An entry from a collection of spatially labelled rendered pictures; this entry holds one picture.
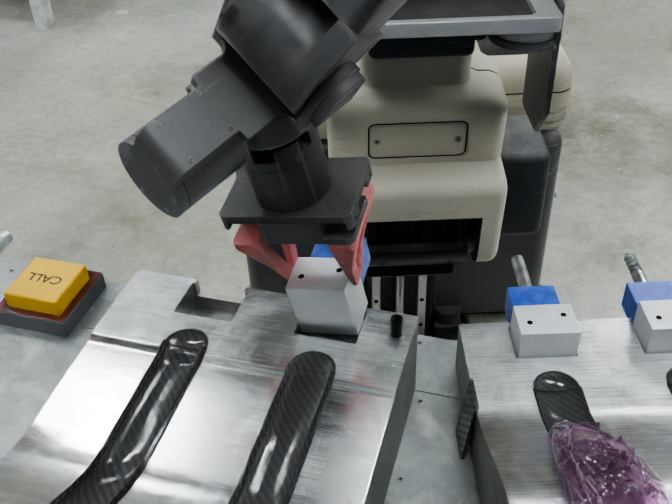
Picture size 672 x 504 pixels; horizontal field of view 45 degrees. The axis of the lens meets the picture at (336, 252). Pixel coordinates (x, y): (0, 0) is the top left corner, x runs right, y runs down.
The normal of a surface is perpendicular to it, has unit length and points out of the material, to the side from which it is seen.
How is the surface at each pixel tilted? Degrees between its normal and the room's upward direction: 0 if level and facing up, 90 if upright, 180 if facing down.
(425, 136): 98
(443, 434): 0
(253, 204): 13
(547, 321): 0
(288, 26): 52
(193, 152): 42
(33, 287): 0
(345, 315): 98
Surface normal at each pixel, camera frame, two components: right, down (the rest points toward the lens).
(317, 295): -0.25, 0.71
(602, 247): -0.04, -0.78
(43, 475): 0.07, -0.95
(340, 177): -0.23, -0.70
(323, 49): -0.29, 0.29
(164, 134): 0.25, -0.22
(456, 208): 0.03, 0.73
